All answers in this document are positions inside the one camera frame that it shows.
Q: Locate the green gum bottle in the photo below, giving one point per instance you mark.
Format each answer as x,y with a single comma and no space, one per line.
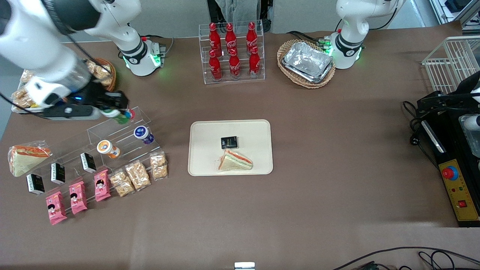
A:
120,120

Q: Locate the black flat gum box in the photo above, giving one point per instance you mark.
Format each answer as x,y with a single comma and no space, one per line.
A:
229,142

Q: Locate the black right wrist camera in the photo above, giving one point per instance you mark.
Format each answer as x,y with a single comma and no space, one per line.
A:
93,95

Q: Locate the orange gum bottle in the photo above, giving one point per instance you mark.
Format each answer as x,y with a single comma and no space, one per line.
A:
108,149

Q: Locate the beige plastic tray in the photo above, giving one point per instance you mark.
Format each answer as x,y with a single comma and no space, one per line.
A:
210,150

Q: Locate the clear plastic container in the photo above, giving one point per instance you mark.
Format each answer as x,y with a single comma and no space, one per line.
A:
470,140

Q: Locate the small wrapped triangle sandwich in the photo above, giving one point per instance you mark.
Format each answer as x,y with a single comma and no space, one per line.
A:
234,162

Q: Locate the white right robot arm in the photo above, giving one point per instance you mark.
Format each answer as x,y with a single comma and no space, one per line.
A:
41,56

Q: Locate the aluminium frame shelf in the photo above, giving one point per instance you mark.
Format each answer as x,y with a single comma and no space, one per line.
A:
455,11

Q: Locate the large wrapped triangle sandwich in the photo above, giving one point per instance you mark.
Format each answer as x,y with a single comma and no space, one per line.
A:
26,159

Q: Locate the small white device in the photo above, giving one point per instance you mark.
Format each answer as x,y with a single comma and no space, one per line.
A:
244,266

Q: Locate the black sealing machine yellow panel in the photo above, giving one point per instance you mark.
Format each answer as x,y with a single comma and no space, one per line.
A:
448,144

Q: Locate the clear acrylic step display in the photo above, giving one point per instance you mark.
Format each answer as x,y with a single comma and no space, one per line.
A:
120,133

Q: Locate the clear nut brittle packet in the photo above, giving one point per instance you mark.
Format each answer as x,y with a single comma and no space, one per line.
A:
104,75
23,98
137,175
158,165
93,66
27,76
121,183

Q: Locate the clear acrylic bottle rack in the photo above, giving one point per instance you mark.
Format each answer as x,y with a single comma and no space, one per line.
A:
242,77

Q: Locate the pink snack packet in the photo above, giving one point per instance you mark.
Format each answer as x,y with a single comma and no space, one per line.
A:
56,208
78,197
102,185

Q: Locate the red cola bottle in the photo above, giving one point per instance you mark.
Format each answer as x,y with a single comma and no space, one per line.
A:
254,64
251,35
234,67
230,37
214,37
215,69

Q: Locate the purple gum bottle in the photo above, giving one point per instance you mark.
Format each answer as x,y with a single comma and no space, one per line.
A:
143,135

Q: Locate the light oval wicker basket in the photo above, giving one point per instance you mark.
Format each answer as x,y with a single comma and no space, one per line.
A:
287,47

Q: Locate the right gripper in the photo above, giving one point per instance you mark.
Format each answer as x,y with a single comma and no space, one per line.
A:
94,94

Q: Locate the stacked aluminium foil trays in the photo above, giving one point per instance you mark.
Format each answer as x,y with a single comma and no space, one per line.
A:
307,62

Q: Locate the person in grey trousers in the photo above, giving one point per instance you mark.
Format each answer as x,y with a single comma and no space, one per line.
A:
240,9

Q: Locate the white rectangular tray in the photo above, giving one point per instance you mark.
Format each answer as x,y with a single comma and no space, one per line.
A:
15,110

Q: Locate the red gum bottle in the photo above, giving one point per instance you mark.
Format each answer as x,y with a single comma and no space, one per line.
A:
132,114

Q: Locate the black white small box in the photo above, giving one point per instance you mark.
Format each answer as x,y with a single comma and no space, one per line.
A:
35,184
88,162
57,173

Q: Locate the brown round wicker basket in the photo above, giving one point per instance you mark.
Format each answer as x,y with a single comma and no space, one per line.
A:
113,80

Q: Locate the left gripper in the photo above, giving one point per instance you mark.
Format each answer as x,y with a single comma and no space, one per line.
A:
463,87

